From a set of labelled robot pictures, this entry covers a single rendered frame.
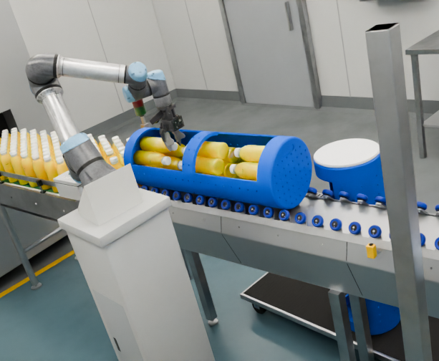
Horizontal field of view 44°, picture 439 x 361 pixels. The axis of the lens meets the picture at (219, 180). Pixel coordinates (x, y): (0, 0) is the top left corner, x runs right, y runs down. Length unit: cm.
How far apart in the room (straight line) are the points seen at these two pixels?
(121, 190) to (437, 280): 112
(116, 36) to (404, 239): 630
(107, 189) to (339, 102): 434
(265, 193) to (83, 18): 549
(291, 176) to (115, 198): 67
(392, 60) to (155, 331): 138
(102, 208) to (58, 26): 526
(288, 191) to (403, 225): 70
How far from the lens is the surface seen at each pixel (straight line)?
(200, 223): 242
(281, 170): 205
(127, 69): 225
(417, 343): 176
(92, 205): 197
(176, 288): 219
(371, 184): 231
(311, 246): 207
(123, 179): 201
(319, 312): 289
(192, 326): 232
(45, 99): 236
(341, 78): 595
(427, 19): 529
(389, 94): 136
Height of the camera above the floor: 197
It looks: 24 degrees down
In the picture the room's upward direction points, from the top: 15 degrees counter-clockwise
